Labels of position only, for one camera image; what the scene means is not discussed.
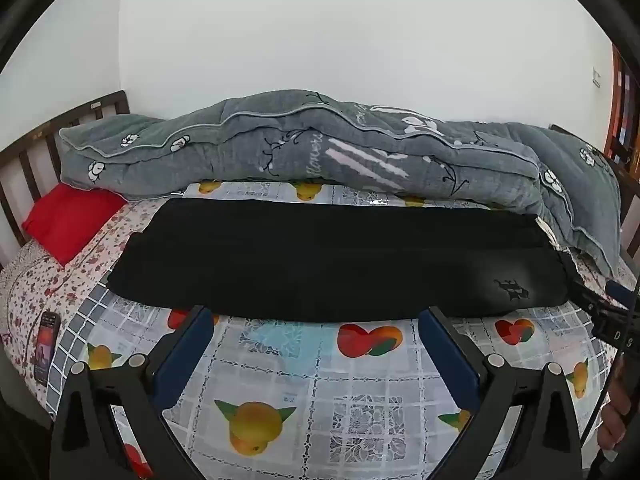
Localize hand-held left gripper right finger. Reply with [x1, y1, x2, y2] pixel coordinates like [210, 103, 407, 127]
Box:
[418, 306, 584, 480]

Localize wooden shelf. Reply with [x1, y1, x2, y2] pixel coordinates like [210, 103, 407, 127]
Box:
[602, 42, 640, 162]

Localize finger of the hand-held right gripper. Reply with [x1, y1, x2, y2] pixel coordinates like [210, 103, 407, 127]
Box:
[559, 251, 608, 317]
[605, 281, 640, 308]

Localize small floral bed sheet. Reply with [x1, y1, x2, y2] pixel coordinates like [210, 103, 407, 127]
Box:
[0, 195, 173, 411]

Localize black smartphone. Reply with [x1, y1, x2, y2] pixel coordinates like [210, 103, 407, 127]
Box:
[34, 311, 62, 387]

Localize person's right hand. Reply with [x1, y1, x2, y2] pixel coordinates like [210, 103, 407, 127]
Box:
[599, 399, 640, 452]

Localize black pants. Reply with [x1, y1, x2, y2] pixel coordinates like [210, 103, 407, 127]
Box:
[106, 197, 584, 324]

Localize dark wooden headboard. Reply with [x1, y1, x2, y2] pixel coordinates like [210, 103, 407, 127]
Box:
[0, 91, 132, 271]

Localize red pillow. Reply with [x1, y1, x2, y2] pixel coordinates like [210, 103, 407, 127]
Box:
[22, 183, 129, 267]

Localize grey floral quilt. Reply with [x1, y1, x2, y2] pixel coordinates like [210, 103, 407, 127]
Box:
[59, 89, 624, 279]

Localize fruit printed bed sheet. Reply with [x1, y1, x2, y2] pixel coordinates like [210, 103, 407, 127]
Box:
[50, 179, 640, 480]

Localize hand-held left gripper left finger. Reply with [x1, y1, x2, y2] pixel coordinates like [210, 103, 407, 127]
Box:
[50, 304, 217, 480]

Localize black cable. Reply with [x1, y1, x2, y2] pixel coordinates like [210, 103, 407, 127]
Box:
[582, 255, 640, 443]

